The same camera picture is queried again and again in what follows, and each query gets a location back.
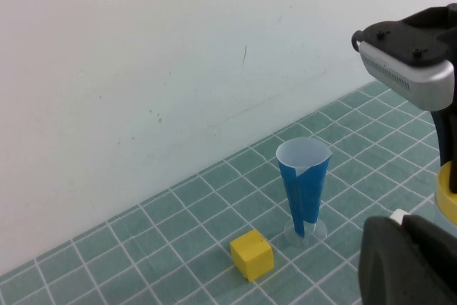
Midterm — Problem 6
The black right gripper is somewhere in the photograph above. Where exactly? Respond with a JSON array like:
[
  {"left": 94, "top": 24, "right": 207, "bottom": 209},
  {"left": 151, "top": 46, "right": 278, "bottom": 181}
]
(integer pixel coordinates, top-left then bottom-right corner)
[{"left": 430, "top": 104, "right": 457, "bottom": 196}]

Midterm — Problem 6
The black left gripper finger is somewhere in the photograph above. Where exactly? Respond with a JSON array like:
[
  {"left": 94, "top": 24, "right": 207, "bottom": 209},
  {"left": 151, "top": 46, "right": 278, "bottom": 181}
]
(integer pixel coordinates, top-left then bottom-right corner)
[{"left": 358, "top": 214, "right": 457, "bottom": 305}]

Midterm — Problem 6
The yellow plastic cup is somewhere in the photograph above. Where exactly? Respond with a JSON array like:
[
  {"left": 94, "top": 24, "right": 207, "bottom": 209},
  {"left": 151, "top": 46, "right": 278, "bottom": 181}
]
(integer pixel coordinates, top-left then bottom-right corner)
[{"left": 434, "top": 161, "right": 457, "bottom": 227}]

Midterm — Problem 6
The white foam cube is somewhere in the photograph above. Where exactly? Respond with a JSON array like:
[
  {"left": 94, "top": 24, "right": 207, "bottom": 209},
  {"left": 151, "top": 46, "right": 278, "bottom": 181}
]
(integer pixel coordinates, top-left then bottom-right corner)
[{"left": 390, "top": 208, "right": 407, "bottom": 226}]

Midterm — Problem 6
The clear plastic cone stand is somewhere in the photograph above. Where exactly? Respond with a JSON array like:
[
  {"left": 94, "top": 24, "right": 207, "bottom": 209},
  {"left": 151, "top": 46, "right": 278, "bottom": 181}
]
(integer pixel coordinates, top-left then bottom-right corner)
[{"left": 283, "top": 218, "right": 328, "bottom": 245}]

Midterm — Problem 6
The blue paper cone cup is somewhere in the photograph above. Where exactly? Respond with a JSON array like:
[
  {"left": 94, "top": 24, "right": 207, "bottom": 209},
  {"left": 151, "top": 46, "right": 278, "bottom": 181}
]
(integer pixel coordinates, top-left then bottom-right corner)
[{"left": 276, "top": 138, "right": 333, "bottom": 239}]

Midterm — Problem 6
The yellow foam cube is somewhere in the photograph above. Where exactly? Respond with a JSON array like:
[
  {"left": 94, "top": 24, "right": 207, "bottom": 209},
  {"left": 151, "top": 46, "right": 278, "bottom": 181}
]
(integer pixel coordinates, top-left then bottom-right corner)
[{"left": 229, "top": 229, "right": 275, "bottom": 283}]

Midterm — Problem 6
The green checkered tablecloth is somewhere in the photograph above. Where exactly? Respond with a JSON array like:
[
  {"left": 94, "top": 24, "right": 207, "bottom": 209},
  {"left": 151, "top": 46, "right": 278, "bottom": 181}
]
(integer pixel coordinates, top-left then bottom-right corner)
[{"left": 0, "top": 79, "right": 457, "bottom": 305}]

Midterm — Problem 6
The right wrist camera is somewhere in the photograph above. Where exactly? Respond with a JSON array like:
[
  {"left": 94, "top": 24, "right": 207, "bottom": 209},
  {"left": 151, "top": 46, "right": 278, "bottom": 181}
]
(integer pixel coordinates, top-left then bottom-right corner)
[{"left": 351, "top": 2, "right": 457, "bottom": 111}]

